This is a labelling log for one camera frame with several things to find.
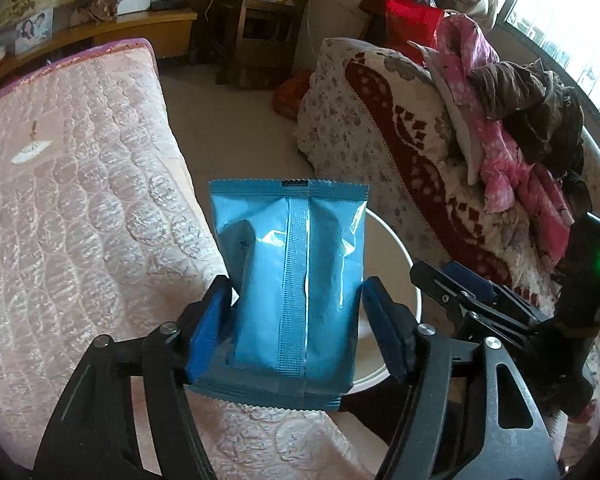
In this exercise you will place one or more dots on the red cloth bundle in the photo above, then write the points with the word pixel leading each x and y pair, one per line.
pixel 290 97

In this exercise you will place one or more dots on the dark wooden shelf rack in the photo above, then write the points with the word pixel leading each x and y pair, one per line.
pixel 265 15

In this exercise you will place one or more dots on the pile of clothes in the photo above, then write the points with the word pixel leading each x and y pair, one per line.
pixel 500 160

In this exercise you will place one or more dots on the red bag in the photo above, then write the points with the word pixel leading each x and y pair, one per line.
pixel 410 25

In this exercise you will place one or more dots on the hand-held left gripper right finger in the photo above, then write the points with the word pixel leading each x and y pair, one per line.
pixel 387 330

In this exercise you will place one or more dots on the window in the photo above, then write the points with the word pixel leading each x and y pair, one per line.
pixel 570 25

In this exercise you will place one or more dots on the framed couple photo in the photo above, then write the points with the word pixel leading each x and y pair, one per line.
pixel 34 30

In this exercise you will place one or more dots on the blue plastic packet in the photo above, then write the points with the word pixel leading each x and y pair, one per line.
pixel 280 285

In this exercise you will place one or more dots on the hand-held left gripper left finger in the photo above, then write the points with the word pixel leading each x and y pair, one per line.
pixel 205 330

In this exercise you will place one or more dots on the white round bin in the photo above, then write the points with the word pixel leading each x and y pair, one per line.
pixel 387 255

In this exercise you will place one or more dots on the wooden cabinet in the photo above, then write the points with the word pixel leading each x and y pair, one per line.
pixel 140 30

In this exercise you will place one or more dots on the brown garment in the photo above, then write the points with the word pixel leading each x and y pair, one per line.
pixel 530 105

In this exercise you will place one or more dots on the floral covered sofa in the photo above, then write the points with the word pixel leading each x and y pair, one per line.
pixel 380 125

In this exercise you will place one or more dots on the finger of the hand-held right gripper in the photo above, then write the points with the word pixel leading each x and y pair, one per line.
pixel 475 282
pixel 440 287

